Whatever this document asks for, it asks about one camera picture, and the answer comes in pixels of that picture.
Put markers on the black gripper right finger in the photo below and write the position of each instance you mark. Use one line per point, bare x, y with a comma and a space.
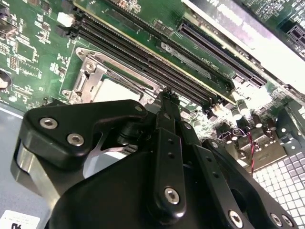
209, 167

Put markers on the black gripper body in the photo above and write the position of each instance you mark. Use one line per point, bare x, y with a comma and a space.
107, 202

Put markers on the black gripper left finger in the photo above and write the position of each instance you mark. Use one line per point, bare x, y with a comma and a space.
62, 133

